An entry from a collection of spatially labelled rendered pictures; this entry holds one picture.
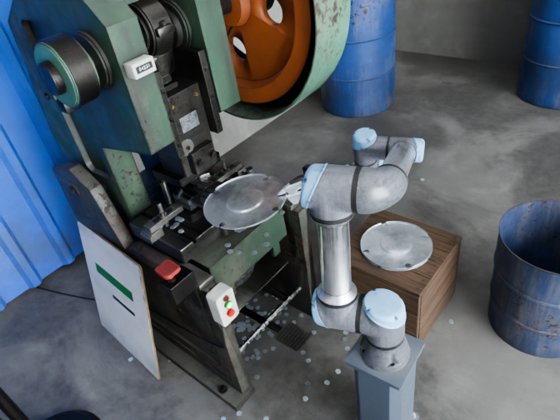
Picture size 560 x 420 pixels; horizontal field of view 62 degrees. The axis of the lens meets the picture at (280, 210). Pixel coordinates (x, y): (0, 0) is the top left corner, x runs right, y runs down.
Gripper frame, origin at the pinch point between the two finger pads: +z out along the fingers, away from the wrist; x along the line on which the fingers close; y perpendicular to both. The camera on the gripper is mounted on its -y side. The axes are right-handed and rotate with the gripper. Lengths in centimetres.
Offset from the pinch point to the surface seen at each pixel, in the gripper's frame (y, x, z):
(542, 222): 3, 52, -99
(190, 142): -11.8, -22.3, 23.2
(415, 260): 4, 48, -44
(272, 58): -31.9, -33.2, -12.0
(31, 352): -35, 70, 133
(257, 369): 8, 78, 30
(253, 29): -37, -43, -9
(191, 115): -15.1, -29.6, 20.2
